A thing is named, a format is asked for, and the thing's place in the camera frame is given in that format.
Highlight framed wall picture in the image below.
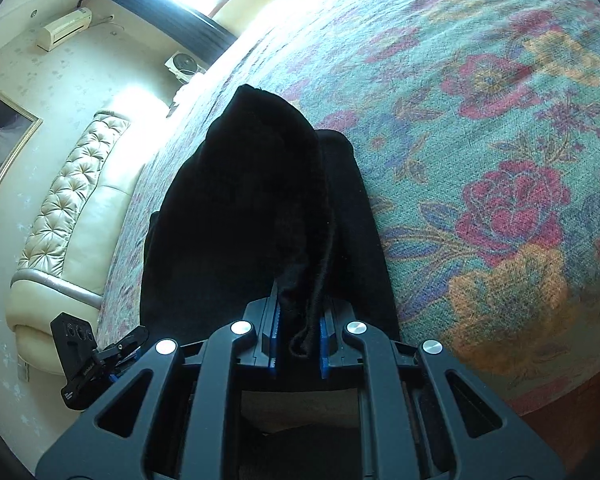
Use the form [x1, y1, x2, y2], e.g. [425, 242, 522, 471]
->
[0, 77, 43, 213]

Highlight dark blue curtain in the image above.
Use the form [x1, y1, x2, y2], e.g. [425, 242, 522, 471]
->
[87, 0, 238, 68]

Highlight floral bedspread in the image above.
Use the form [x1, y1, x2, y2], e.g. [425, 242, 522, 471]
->
[97, 0, 600, 406]

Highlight black pants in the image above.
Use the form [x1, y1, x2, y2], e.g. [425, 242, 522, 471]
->
[140, 84, 401, 396]

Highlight cream tufted leather headboard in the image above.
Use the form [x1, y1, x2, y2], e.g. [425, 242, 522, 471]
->
[5, 110, 146, 378]

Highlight white desk fan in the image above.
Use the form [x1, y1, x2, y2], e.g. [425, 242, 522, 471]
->
[164, 51, 207, 84]

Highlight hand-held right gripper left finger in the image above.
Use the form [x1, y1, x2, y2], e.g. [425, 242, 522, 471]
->
[36, 296, 280, 480]

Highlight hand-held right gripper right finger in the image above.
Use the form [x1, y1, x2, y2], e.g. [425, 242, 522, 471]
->
[320, 300, 566, 480]

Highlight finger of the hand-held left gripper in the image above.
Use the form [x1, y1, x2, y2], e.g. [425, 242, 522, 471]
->
[107, 357, 141, 385]
[99, 326, 150, 369]

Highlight white wall air conditioner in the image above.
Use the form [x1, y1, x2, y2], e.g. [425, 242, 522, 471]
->
[36, 7, 93, 53]

